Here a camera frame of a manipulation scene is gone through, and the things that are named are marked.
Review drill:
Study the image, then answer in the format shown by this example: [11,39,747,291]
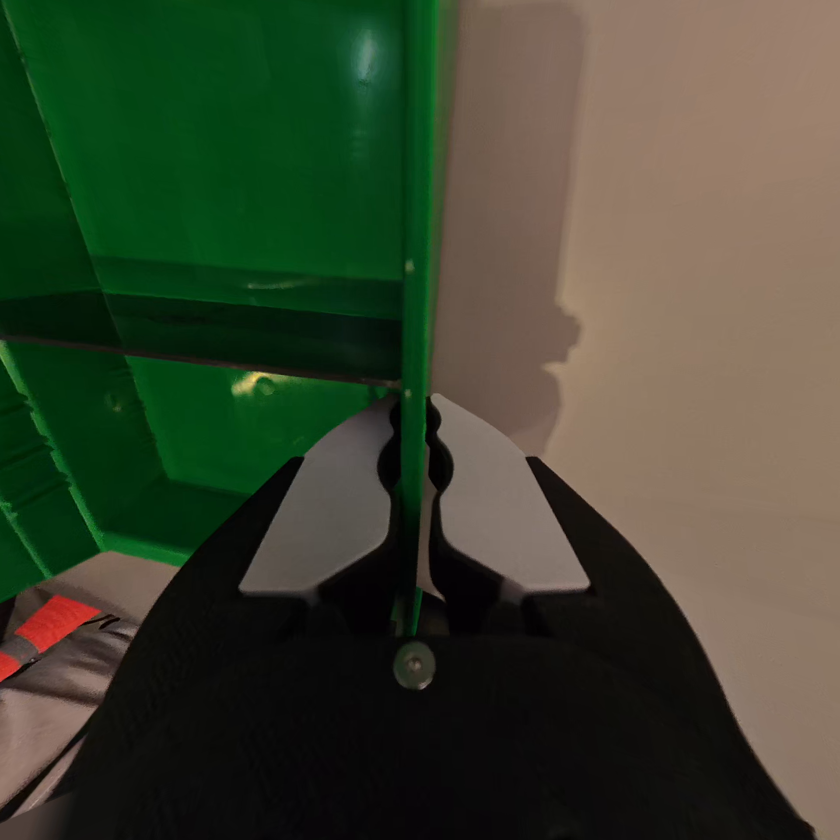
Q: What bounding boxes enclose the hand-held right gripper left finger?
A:
[238,395,403,601]

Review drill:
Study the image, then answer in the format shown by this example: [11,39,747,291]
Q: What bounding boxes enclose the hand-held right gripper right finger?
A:
[425,394,592,599]

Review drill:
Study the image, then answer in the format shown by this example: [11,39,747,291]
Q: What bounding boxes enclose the green plastic bin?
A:
[0,0,460,637]

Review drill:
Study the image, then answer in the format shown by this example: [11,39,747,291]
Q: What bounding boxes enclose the grey garment red patch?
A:
[0,586,142,818]

